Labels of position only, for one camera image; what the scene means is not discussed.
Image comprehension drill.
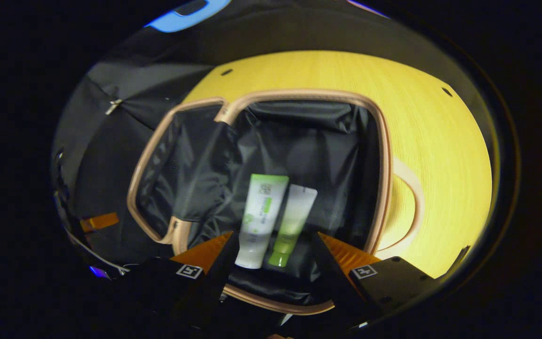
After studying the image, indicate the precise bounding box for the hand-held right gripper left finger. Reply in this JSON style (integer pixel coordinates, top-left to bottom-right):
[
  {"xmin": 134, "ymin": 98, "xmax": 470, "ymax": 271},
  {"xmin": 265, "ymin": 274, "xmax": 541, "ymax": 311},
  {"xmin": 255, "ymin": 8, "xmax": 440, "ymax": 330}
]
[{"xmin": 111, "ymin": 231, "xmax": 239, "ymax": 330}]

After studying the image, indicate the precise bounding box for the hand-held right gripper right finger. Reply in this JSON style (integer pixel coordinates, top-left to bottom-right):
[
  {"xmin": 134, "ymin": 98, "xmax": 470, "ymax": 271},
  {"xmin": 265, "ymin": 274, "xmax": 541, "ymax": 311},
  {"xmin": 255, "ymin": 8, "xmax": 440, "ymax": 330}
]
[{"xmin": 316, "ymin": 232, "xmax": 436, "ymax": 330}]

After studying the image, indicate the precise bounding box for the white skin care tube green end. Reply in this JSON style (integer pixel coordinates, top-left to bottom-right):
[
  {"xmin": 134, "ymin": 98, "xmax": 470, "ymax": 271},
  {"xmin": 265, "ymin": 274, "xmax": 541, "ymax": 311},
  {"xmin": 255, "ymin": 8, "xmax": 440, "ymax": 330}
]
[{"xmin": 235, "ymin": 173, "xmax": 290, "ymax": 270}]

